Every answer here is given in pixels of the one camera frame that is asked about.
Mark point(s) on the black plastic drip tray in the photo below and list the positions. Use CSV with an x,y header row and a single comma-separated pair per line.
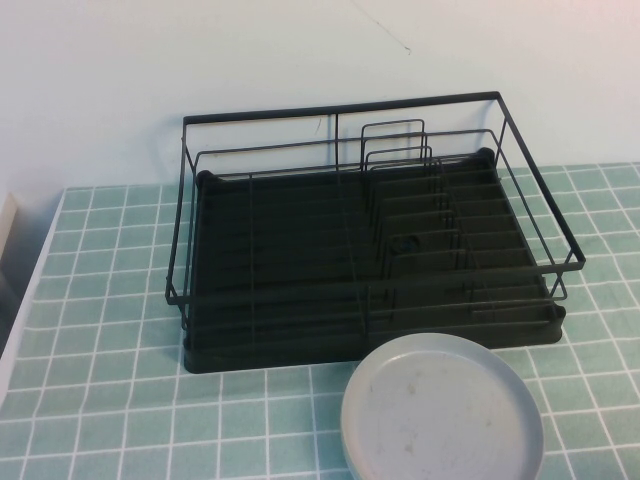
x,y
290,235

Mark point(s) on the grey round plate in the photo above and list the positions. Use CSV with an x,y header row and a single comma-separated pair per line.
x,y
440,410

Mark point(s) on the green checkered tablecloth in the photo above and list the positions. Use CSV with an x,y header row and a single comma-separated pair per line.
x,y
100,400

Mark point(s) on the yellow round plate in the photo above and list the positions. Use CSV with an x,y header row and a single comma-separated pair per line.
x,y
351,462

